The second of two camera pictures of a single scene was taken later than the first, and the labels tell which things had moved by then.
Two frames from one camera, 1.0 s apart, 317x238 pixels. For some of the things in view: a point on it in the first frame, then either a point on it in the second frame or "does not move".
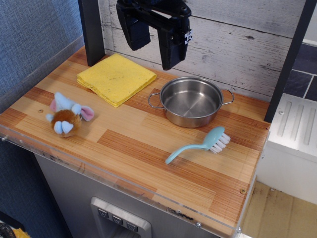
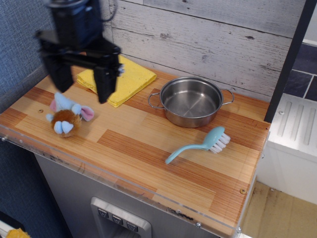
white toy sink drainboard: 289,161 does not move
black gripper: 171,18 → 78,35
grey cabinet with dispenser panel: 92,207 does not move
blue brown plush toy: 66,118 does not move
